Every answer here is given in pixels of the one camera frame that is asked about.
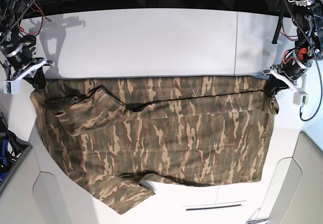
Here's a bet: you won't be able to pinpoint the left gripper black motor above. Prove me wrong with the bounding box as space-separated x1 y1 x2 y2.
262 47 313 96

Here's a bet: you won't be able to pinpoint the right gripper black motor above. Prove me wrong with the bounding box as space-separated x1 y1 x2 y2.
4 41 55 89

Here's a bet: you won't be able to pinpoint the camouflage T-shirt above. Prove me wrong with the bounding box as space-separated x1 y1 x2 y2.
30 76 279 214

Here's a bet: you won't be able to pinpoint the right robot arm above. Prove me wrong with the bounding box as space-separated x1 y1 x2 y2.
1 0 288 97

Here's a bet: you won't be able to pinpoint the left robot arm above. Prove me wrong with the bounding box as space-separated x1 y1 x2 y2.
263 0 322 96

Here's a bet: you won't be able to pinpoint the blue and black bin items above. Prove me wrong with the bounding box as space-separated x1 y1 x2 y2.
1 110 31 185

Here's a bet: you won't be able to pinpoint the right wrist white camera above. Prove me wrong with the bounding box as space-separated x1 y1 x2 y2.
3 80 20 94

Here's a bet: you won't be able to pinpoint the wrist white camera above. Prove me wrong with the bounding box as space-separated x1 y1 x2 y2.
293 92 308 106
3 80 20 94

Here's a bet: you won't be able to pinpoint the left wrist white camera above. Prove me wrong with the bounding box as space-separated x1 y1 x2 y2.
293 92 308 106

